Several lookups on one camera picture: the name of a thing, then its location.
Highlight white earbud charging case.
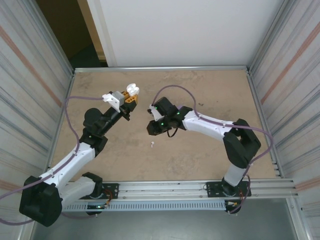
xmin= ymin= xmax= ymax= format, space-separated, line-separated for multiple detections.
xmin=126 ymin=83 xmax=140 ymax=96

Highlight long aluminium table edge bar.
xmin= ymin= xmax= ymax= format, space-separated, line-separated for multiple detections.
xmin=73 ymin=65 xmax=251 ymax=74

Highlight aluminium table side bar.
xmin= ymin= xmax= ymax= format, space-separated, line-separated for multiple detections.
xmin=46 ymin=71 xmax=77 ymax=173
xmin=246 ymin=71 xmax=283 ymax=178

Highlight small black controller board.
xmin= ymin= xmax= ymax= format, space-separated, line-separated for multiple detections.
xmin=224 ymin=199 xmax=243 ymax=215
xmin=85 ymin=202 xmax=111 ymax=216

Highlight grey metal shelf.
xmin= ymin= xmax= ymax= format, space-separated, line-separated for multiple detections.
xmin=29 ymin=211 xmax=301 ymax=240

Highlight thin black right gripper cable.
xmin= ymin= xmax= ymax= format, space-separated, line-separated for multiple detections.
xmin=166 ymin=126 xmax=179 ymax=138

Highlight white door frame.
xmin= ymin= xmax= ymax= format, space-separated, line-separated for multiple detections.
xmin=77 ymin=0 xmax=118 ymax=68

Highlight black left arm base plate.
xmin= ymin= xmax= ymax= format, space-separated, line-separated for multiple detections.
xmin=74 ymin=182 xmax=120 ymax=200

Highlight aluminium mounting rail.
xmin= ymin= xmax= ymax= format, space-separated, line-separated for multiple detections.
xmin=62 ymin=177 xmax=300 ymax=200

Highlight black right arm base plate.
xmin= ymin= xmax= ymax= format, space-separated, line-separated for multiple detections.
xmin=206 ymin=181 xmax=251 ymax=198

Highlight grey slotted cable duct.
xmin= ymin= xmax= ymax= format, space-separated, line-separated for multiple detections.
xmin=62 ymin=200 xmax=227 ymax=213

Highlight corrugated translucent wall panel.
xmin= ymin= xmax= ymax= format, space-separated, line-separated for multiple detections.
xmin=0 ymin=0 xmax=75 ymax=240
xmin=249 ymin=0 xmax=320 ymax=240

